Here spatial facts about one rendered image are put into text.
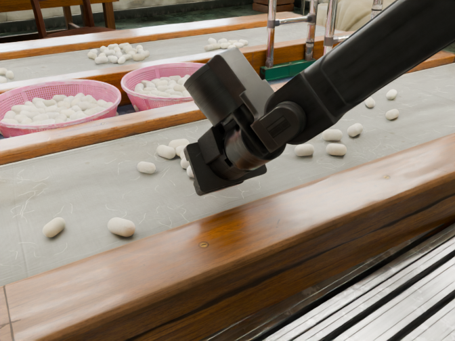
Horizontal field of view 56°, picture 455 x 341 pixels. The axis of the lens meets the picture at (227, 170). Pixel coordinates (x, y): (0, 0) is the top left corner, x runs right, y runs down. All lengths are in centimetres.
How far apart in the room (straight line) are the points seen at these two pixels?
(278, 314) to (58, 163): 44
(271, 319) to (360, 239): 17
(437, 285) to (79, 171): 55
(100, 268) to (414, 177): 45
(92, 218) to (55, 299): 17
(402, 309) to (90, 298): 37
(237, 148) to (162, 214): 18
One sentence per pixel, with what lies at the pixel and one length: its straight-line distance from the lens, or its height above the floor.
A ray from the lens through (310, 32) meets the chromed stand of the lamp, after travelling 138.
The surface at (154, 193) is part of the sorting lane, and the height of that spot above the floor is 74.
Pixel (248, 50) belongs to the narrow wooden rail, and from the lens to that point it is 130.
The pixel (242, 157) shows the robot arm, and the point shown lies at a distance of 47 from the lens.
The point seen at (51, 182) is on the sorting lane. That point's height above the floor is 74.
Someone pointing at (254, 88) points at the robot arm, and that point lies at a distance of 46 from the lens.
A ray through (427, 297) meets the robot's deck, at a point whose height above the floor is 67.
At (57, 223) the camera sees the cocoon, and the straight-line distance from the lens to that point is 59.
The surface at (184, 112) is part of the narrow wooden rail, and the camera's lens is 85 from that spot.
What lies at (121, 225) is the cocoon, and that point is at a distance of 56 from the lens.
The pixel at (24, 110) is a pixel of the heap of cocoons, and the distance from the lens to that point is 101.
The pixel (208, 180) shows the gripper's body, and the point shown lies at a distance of 54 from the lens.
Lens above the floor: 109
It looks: 30 degrees down
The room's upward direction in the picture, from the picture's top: straight up
